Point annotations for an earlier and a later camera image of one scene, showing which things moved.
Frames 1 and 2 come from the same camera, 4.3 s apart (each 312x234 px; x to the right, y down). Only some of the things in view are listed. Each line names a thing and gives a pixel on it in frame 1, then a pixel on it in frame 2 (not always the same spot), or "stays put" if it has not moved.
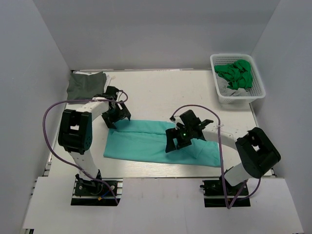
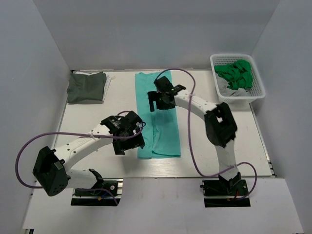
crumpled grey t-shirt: x=224 y=90 stays put
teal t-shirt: x=146 y=140 -> x=160 y=133
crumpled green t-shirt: x=238 y=74 stays put
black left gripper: x=116 y=115 -> x=129 y=144
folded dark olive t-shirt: x=83 y=87 stays put
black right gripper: x=179 y=137 -> x=159 y=101
